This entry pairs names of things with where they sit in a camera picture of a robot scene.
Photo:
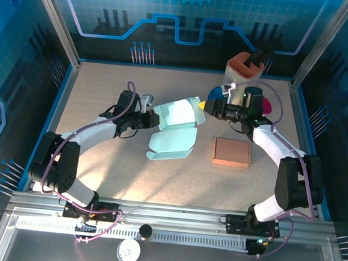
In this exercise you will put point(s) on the light blue paper box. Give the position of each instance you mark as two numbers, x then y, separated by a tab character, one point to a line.
173	139

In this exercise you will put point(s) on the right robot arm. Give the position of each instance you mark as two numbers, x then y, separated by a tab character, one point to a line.
271	146

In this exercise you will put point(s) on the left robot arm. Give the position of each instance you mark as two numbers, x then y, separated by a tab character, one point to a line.
94	129

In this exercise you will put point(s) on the white cup with blue lid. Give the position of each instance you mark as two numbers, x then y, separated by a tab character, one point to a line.
214	92

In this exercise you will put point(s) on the white cup with pink lid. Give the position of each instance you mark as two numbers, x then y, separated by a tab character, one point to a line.
267	105

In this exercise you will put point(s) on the beige knife block orange top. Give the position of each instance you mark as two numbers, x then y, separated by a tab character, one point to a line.
244	69

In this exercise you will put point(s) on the white round lid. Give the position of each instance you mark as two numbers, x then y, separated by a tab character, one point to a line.
128	251

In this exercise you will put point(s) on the small circuit board with LEDs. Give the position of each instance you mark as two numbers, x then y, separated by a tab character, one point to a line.
259	242

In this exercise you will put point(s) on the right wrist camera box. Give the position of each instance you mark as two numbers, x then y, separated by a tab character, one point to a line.
229	88

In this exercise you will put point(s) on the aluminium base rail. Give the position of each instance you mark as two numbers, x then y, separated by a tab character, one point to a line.
168	216

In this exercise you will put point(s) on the aluminium frame post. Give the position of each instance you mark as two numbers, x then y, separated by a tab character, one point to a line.
55	17
321	43

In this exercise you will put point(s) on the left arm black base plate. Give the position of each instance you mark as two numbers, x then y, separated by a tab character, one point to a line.
107	210

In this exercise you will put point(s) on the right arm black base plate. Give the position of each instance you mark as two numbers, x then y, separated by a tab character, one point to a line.
236	224

